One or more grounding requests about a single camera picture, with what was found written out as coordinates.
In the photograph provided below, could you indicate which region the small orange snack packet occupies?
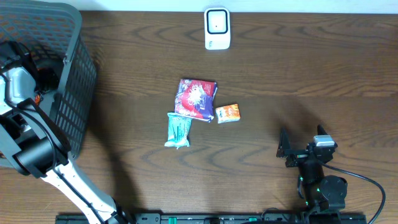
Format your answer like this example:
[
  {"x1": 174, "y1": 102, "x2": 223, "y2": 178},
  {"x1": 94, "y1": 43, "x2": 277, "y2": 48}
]
[{"x1": 215, "y1": 104, "x2": 241, "y2": 124}]

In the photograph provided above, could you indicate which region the red purple snack bag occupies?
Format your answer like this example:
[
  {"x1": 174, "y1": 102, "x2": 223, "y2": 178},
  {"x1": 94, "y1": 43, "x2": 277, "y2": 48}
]
[{"x1": 174, "y1": 79, "x2": 218, "y2": 122}]

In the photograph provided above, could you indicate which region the teal snack packet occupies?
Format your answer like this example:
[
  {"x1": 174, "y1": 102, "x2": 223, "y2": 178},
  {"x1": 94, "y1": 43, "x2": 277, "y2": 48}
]
[{"x1": 164, "y1": 113, "x2": 192, "y2": 149}]

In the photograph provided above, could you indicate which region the orange brown wafer bar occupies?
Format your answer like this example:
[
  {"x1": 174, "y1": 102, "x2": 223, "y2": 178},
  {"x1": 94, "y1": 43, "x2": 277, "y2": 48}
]
[{"x1": 34, "y1": 93, "x2": 42, "y2": 105}]

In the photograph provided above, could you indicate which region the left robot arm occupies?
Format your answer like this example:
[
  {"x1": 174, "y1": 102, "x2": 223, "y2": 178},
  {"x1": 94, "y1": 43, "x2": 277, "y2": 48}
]
[{"x1": 1, "y1": 40, "x2": 136, "y2": 223}]

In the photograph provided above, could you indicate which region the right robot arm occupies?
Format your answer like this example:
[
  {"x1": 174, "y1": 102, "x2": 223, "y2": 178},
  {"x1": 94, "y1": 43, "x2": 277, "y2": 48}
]
[{"x1": 276, "y1": 125, "x2": 348, "y2": 223}]

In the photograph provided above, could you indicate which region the white barcode scanner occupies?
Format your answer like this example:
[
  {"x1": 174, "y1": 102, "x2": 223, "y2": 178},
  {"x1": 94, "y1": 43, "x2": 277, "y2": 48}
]
[{"x1": 204, "y1": 7, "x2": 231, "y2": 50}]

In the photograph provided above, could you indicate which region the grey plastic mesh basket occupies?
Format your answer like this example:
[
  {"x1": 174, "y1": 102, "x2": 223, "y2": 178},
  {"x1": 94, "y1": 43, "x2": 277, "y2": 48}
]
[{"x1": 1, "y1": 1, "x2": 97, "y2": 159}]

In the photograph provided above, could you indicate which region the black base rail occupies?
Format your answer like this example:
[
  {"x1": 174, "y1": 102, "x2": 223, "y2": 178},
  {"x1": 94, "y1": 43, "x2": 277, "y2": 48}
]
[{"x1": 55, "y1": 212, "x2": 368, "y2": 224}]

